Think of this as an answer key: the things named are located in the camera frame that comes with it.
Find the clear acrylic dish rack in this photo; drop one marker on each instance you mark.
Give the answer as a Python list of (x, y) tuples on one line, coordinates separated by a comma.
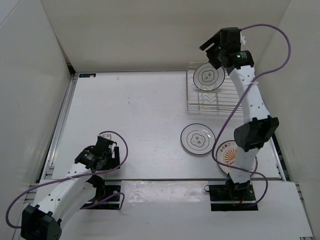
[(218, 103)]

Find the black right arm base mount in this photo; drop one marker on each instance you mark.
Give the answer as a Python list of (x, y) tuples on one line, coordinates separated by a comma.
[(231, 197)]

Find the orange sunburst plate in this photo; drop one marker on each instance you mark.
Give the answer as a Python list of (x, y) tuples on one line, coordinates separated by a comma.
[(226, 154)]

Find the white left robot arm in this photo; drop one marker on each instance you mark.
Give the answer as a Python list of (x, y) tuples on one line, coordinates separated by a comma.
[(82, 188)]

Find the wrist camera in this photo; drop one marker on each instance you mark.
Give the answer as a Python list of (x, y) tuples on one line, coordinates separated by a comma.
[(232, 35), (105, 138)]

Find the aluminium table edge rail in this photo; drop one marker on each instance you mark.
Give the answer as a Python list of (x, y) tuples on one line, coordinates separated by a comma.
[(50, 160)]

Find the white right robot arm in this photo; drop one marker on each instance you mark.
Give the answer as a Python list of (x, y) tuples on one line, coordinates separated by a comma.
[(258, 125)]

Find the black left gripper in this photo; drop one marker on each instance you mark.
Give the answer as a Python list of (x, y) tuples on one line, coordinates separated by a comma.
[(110, 165)]

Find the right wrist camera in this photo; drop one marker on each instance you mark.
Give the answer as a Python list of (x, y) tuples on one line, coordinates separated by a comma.
[(232, 35)]

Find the white plate flower outline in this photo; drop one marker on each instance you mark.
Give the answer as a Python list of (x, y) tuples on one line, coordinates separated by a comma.
[(197, 139), (207, 78)]

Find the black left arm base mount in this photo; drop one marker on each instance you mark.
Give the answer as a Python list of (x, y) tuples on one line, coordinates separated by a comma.
[(109, 196)]

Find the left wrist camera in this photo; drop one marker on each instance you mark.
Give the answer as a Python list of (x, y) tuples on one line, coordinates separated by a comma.
[(105, 138)]

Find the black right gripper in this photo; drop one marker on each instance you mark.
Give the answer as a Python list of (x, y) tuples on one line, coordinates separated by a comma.
[(214, 62)]

